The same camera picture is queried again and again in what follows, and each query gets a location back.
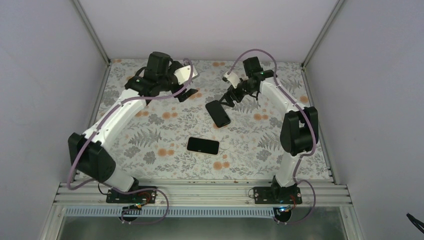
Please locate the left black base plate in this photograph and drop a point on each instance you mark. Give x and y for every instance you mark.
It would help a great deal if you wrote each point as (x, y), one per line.
(144, 195)

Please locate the phone with pink case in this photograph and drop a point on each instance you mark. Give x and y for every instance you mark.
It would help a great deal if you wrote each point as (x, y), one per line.
(204, 146)

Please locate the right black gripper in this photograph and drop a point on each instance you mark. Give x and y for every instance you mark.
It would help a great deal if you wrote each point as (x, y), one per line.
(227, 96)

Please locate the black object at edge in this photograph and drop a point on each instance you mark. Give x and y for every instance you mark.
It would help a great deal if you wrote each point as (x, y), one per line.
(416, 222)

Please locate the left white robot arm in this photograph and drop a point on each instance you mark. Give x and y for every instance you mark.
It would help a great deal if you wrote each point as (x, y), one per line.
(89, 157)

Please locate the black phone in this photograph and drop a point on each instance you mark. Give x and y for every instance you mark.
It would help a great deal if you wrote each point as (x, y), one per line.
(218, 113)

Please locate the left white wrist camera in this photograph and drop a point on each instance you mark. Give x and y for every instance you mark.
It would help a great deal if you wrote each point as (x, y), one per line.
(183, 74)

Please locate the aluminium rail frame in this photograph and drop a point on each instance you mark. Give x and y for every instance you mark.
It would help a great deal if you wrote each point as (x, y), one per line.
(184, 193)

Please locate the grey slotted cable duct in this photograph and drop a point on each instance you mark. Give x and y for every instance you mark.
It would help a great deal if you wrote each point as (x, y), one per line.
(174, 212)

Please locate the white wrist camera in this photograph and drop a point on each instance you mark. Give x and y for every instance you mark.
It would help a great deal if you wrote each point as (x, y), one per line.
(232, 78)
(183, 74)

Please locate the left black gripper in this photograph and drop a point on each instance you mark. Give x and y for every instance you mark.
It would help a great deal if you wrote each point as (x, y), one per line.
(182, 97)

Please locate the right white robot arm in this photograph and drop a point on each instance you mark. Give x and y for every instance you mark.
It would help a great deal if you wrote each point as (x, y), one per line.
(299, 132)

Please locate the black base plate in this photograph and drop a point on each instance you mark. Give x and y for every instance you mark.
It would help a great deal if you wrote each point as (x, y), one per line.
(277, 196)
(144, 195)

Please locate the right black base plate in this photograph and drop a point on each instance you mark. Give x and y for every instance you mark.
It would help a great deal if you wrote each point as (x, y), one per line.
(277, 196)

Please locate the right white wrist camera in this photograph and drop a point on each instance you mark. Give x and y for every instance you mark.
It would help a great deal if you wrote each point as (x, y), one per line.
(232, 78)

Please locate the floral patterned table mat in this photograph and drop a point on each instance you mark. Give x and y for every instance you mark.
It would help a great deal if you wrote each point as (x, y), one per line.
(153, 145)

